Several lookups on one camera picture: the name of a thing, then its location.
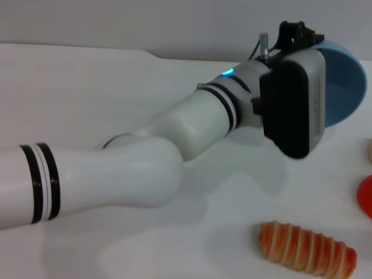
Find red round object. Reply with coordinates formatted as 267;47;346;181
356;174;372;219

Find blue bowl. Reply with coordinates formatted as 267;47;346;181
315;39;367;128

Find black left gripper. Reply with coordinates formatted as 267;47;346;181
272;20;326;55

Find black wrist cable silver plugs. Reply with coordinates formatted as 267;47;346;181
248;32;281;62

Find orange striped toy bread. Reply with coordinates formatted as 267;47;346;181
258;220;357;278

